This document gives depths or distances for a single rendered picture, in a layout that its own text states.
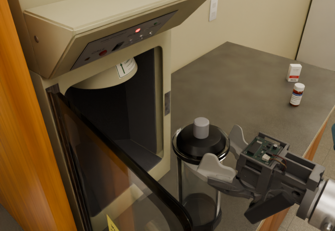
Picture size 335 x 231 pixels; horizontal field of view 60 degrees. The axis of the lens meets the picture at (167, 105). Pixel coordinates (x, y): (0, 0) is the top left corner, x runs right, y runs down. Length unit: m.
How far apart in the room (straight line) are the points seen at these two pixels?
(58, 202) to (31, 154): 0.11
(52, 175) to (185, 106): 0.82
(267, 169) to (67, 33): 0.33
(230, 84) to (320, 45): 2.27
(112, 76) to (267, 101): 0.83
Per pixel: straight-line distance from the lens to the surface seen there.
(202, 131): 0.52
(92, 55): 0.46
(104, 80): 0.61
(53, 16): 0.41
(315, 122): 1.25
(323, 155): 2.63
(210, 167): 0.50
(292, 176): 0.48
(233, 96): 1.30
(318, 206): 0.47
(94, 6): 0.43
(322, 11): 3.47
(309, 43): 3.58
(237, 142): 0.57
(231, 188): 0.50
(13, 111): 0.38
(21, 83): 0.37
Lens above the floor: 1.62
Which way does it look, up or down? 35 degrees down
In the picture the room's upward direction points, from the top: straight up
